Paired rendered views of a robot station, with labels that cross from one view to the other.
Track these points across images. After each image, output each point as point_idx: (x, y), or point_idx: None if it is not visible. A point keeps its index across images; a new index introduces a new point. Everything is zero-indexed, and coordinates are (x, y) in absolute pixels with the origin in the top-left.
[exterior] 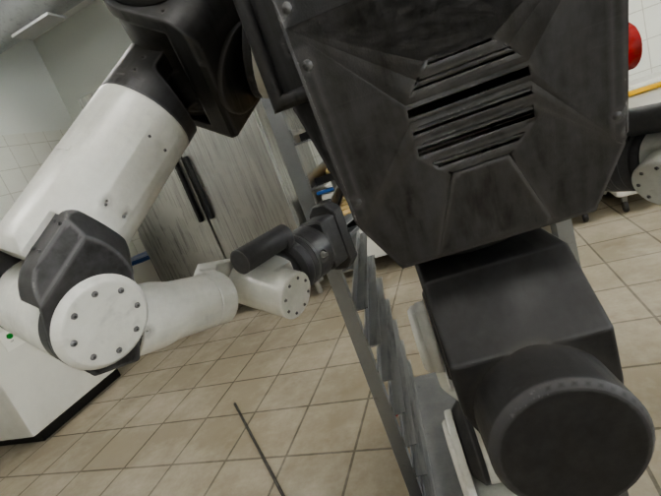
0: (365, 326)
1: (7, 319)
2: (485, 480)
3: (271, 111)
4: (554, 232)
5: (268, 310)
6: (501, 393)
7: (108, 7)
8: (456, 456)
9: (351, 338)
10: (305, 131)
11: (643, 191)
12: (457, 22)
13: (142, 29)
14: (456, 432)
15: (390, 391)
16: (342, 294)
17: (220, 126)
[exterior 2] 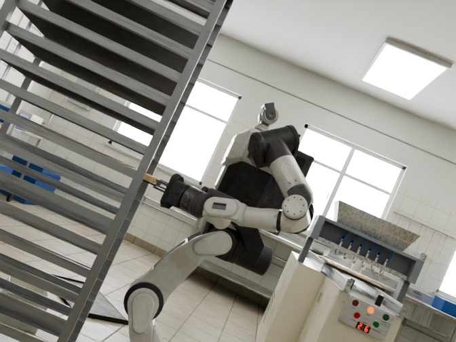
0: (98, 243)
1: (308, 215)
2: (158, 315)
3: (173, 113)
4: (131, 212)
5: (224, 224)
6: (269, 250)
7: (298, 144)
8: (158, 305)
9: (110, 248)
10: (115, 103)
11: None
12: None
13: (292, 150)
14: (156, 294)
15: (66, 294)
16: (123, 220)
17: (263, 165)
